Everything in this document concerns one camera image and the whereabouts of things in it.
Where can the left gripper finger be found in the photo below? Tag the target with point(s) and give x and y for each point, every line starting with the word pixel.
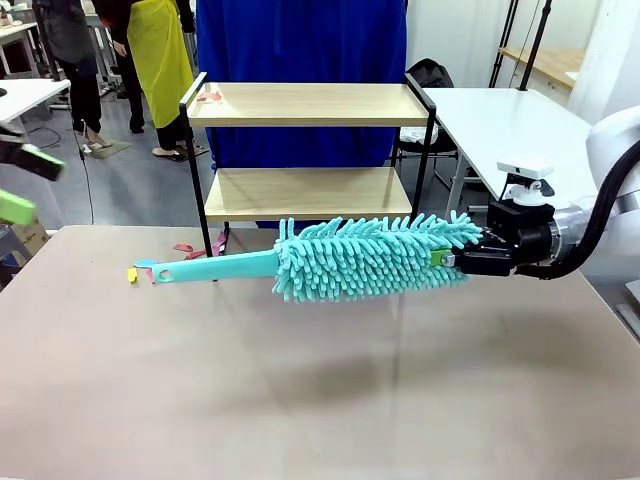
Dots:
pixel 15 207
pixel 45 160

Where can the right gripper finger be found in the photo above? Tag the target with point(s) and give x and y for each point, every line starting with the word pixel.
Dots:
pixel 484 241
pixel 480 265

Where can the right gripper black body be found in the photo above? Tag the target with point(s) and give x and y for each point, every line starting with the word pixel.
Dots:
pixel 532 245

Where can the teal microfibre duster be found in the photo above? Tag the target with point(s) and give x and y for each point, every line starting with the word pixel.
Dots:
pixel 350 260

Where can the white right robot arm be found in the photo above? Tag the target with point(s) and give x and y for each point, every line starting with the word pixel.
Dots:
pixel 615 140

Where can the cardboard box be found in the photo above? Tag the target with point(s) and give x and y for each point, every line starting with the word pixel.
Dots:
pixel 32 235

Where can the white table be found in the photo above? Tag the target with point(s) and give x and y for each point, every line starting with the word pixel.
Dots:
pixel 500 120
pixel 30 92

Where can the mannequin in grey top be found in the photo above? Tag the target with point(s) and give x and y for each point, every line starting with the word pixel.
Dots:
pixel 75 40

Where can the yellow paper scrap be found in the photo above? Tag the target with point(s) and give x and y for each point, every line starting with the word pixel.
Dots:
pixel 132 276

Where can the light blue paper scrap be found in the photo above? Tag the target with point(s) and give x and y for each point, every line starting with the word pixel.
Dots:
pixel 145 262

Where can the small red paper scrap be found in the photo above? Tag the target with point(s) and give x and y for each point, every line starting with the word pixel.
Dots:
pixel 150 275

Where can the mannequin in yellow apron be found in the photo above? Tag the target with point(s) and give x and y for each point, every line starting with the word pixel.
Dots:
pixel 160 60

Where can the black office chair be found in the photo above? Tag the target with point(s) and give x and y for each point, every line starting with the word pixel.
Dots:
pixel 430 75

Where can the wooden background table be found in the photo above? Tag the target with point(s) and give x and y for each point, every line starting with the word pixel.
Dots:
pixel 550 62

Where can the black light stand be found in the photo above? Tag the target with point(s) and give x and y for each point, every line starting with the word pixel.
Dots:
pixel 537 40

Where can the blue curtain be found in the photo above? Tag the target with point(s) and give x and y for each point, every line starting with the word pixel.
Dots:
pixel 300 45

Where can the black camera bracket block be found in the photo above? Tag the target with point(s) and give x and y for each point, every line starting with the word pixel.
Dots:
pixel 520 215

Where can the metal mannequin base plate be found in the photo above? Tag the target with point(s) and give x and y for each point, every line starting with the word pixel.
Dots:
pixel 112 149

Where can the white camera on ball mount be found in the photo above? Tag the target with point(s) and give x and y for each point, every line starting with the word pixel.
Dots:
pixel 525 167

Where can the two-tier wood black-frame shelf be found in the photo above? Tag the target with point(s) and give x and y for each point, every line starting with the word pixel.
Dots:
pixel 310 195

